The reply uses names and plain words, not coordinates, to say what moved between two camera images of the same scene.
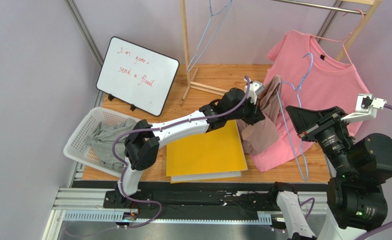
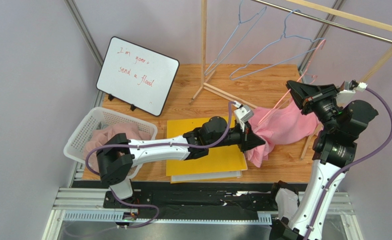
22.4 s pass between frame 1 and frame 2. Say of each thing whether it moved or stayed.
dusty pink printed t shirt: moved
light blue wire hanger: moved
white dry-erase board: stayed
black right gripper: moved
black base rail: stayed
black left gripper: moved
